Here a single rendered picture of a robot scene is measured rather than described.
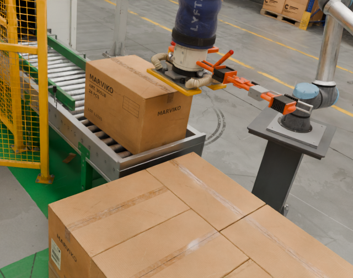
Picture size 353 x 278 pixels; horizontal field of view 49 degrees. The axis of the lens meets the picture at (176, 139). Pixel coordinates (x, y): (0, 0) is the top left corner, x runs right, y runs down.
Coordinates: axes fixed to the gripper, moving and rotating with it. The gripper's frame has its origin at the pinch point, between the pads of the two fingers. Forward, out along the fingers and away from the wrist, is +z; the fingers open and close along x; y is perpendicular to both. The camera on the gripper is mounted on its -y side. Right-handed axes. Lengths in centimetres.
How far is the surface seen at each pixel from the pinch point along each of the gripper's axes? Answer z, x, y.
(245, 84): 36, -38, 58
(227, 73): 43, -46, 58
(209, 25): 48, -68, 46
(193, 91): 62, -41, 59
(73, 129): 158, -36, 50
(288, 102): 16, -30, 71
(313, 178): 54, 104, -80
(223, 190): 70, 20, 56
